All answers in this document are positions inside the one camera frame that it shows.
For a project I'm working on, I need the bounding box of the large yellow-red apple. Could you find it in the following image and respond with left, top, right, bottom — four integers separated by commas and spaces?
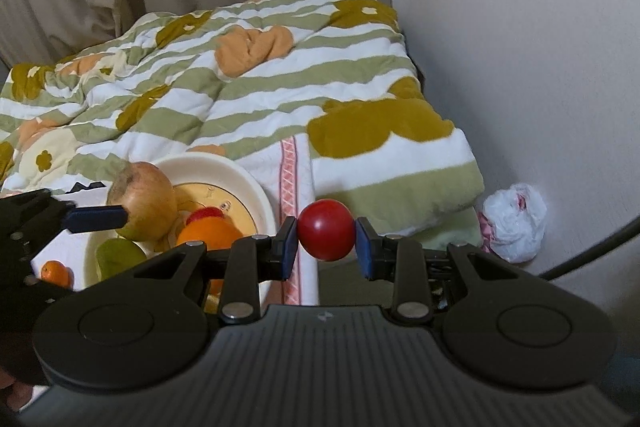
106, 161, 180, 242

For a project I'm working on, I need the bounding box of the red cherry tomato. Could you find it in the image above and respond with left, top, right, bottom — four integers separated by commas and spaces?
185, 206, 225, 226
297, 199, 357, 262

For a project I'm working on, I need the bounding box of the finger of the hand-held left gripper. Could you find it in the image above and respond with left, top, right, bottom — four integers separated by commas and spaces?
60, 204, 129, 233

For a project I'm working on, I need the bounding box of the green apple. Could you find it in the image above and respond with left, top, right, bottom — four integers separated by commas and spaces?
95, 238, 149, 282

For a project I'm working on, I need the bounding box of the large orange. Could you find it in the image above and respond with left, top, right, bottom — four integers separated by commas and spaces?
175, 217, 246, 296

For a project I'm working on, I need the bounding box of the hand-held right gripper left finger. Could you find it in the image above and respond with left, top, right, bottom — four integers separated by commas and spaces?
132, 216, 301, 324

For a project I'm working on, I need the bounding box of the cream bowl with bear print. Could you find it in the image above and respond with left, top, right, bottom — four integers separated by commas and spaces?
82, 155, 279, 309

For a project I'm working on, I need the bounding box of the green striped floral blanket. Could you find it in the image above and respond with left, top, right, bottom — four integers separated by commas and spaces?
0, 0, 485, 239

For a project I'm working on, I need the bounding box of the small mandarin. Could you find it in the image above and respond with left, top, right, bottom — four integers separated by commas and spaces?
39, 259, 72, 289

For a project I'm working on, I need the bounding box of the pink floral tablecloth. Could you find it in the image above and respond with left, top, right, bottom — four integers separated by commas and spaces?
0, 136, 321, 307

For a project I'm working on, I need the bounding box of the white plastic bag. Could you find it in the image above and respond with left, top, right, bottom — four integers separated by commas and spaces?
477, 183, 549, 264

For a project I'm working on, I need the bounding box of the black cable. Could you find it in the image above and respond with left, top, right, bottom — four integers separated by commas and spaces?
542, 216, 640, 281

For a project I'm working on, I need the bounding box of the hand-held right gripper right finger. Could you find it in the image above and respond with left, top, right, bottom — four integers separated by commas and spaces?
353, 216, 522, 324

